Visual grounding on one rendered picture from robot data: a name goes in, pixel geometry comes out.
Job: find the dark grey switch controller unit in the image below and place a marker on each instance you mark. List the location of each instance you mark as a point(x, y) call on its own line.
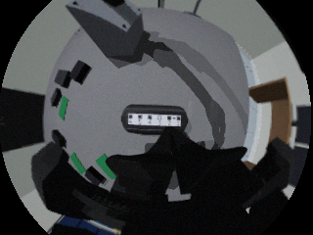
point(152, 119)

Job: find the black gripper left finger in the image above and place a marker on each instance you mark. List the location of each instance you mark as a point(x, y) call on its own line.
point(156, 164)

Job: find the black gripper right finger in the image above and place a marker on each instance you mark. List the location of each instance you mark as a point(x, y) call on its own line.
point(193, 161)

